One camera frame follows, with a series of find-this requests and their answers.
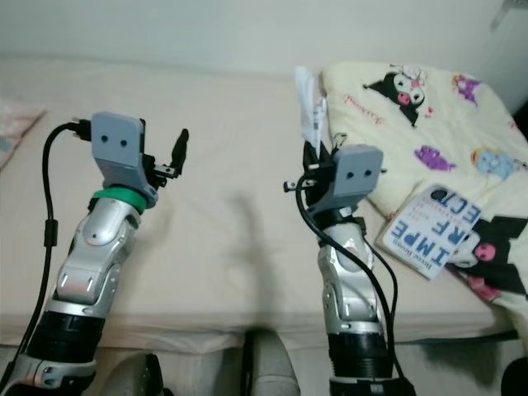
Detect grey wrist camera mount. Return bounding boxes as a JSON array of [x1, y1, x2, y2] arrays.
[[330, 144, 383, 211], [91, 111, 148, 199]]

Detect left grey robot leg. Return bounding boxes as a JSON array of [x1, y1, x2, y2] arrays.
[[124, 353, 164, 396]]

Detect grey robot leg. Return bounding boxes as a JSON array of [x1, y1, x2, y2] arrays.
[[243, 330, 304, 396], [124, 353, 164, 396]]

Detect black round floor fan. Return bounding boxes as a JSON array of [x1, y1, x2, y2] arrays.
[[499, 356, 528, 396]]

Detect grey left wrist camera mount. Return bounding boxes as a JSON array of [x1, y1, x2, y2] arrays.
[[91, 111, 148, 199]]

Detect right grey robot leg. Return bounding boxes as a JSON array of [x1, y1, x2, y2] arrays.
[[243, 330, 304, 396]]

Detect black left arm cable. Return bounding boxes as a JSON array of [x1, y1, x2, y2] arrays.
[[0, 120, 93, 396]]

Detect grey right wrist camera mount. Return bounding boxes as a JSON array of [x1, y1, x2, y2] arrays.
[[330, 144, 383, 211]]

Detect mattress with cream sheet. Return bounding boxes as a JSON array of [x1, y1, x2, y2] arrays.
[[0, 56, 528, 347]]

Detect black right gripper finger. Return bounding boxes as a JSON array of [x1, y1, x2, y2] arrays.
[[305, 137, 337, 171]]

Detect cream Kuromi print blanket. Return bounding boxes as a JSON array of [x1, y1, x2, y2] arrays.
[[322, 59, 528, 323]]

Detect white book blue letters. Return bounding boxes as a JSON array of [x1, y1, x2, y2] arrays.
[[382, 183, 481, 281]]

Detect pink patterned pillow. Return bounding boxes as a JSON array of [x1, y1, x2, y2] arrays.
[[0, 99, 46, 170]]

